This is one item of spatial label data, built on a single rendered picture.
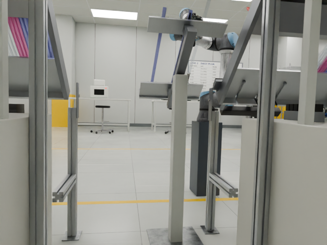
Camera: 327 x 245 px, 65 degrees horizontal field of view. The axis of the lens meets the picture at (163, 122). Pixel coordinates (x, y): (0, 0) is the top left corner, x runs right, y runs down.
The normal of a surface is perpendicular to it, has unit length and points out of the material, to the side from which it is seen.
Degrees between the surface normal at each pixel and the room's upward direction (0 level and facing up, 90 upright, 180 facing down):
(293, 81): 135
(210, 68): 90
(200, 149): 90
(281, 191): 90
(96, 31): 90
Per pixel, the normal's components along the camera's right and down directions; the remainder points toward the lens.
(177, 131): 0.18, 0.07
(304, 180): -0.99, -0.02
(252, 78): 0.08, 0.76
